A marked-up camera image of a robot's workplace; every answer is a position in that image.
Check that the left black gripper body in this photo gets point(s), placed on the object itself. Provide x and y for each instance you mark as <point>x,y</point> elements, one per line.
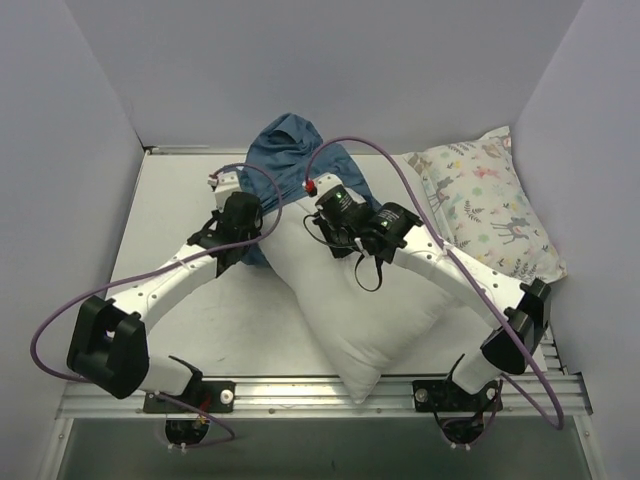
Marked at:
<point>245,201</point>

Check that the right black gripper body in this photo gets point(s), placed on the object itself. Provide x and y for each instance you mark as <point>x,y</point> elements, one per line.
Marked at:
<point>329,198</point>

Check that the blue letter-print pillowcase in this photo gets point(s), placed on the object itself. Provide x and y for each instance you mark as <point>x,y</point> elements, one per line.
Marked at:
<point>283,150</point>

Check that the white pillow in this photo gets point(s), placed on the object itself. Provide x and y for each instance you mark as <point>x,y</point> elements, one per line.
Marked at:
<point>362,322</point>

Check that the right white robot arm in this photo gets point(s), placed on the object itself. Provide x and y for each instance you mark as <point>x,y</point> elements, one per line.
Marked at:
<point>517,312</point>

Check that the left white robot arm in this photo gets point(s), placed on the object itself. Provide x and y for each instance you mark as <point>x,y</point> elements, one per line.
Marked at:
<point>109,345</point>

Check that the floral deer-print pillow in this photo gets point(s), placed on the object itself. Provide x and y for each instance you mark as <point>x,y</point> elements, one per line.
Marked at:
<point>480,206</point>

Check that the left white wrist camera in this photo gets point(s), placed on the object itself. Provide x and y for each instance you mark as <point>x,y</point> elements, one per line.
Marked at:
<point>223,186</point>

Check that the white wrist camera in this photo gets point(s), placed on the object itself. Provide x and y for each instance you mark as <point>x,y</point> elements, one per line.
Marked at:
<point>316,187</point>
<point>223,186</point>

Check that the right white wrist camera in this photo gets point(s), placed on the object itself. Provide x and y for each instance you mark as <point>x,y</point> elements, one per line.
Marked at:
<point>316,187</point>

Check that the rear aluminium rail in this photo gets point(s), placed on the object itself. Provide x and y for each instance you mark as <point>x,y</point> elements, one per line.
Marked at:
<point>178,150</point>

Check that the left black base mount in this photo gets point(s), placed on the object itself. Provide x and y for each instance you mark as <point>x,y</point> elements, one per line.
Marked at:
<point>213,396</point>

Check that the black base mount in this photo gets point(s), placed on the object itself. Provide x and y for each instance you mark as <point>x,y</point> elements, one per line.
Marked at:
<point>213,396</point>
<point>441,396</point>

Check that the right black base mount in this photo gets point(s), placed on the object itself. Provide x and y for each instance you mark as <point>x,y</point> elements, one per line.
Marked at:
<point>441,396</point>

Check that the front aluminium rail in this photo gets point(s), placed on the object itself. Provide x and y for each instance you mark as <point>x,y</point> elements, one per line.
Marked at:
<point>325,398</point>

